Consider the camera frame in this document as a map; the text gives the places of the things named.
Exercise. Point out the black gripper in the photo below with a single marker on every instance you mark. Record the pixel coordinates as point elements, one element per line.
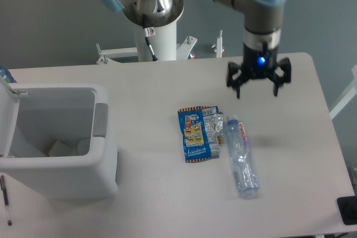
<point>259,62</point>

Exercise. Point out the crushed clear plastic bottle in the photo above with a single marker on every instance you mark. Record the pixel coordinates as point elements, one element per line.
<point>241,159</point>

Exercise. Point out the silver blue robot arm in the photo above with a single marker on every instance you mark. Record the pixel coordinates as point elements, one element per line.
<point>262,31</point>

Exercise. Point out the white trash can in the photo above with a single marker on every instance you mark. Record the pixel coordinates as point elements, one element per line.
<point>64,145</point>

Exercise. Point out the blue foil snack wrapper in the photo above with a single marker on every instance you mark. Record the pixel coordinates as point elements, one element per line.
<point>202,132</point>

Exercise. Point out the black device at edge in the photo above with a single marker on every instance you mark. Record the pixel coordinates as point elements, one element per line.
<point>347,208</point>

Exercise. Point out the blue bottle behind bin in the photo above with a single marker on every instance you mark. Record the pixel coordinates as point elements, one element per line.
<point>6,75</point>

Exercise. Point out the black white pen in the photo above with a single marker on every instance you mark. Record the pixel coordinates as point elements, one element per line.
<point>6,201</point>

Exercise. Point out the white pedestal foot right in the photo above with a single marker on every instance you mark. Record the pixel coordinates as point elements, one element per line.
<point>218,48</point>

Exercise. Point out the white pedestal foot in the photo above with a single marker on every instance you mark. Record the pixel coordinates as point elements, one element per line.
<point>184,51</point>
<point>218,48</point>
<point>118,55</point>

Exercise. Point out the white pedestal foot middle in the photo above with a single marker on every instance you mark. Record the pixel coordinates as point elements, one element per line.
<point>184,51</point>

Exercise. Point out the white frame bar right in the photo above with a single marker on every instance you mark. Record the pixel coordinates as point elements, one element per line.
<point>345,97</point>

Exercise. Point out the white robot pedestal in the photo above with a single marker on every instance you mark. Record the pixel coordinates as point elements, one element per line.
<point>156,38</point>

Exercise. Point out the white pedestal foot left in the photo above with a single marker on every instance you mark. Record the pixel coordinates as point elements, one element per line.
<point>118,55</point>

